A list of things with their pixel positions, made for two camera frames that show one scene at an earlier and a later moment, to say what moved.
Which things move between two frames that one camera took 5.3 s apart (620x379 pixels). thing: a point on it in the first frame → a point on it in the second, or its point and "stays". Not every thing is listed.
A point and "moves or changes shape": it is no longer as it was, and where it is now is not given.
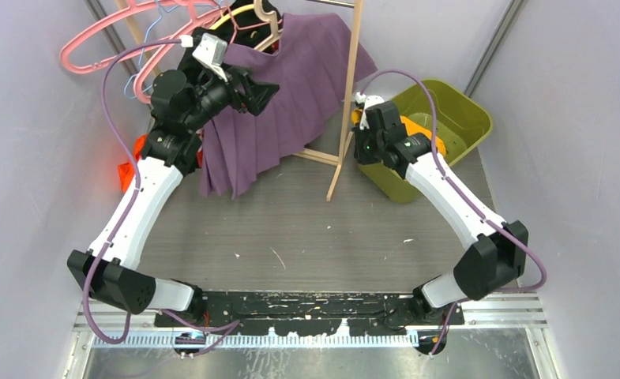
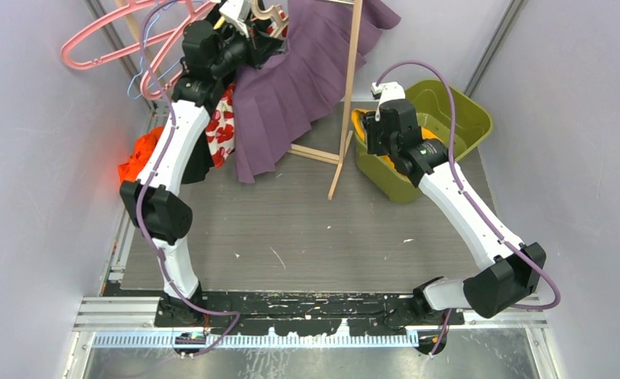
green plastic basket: (453, 117) stays
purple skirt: (310, 66) moves or changes shape
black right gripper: (361, 157) → (372, 126)
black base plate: (323, 312) stays
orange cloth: (127, 169) stays
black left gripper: (255, 95) → (258, 46)
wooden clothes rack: (358, 5) stays
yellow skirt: (411, 126) stays
